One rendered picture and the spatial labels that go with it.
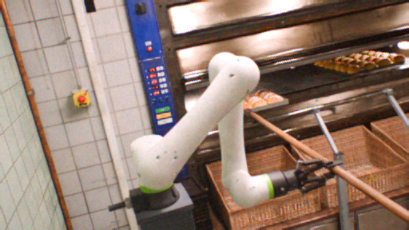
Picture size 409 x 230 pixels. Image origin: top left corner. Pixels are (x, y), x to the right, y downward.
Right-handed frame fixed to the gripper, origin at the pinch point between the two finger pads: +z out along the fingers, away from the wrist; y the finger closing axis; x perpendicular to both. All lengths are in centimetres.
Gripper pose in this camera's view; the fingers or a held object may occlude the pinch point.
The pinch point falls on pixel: (333, 168)
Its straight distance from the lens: 162.1
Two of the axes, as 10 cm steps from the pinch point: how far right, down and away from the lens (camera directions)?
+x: 2.3, 2.2, -9.5
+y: 1.7, 9.5, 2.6
